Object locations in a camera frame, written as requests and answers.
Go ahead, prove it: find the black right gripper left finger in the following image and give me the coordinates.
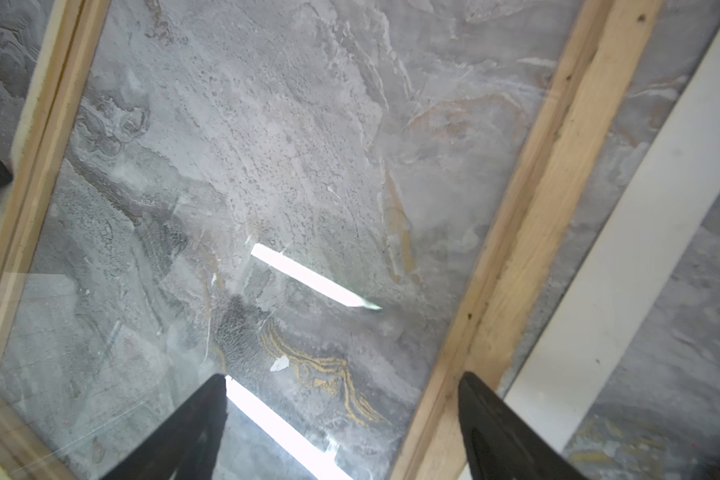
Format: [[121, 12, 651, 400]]
[[105, 374, 228, 480]]

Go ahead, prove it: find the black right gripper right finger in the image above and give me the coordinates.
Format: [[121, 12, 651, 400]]
[[458, 372, 585, 480]]

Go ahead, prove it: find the light wooden picture frame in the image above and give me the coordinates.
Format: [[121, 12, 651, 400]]
[[0, 1, 661, 479]]

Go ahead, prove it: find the clear glass pane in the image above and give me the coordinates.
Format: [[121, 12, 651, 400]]
[[0, 1, 580, 479]]

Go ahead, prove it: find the white mat board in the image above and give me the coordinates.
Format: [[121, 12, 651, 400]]
[[505, 27, 720, 479]]

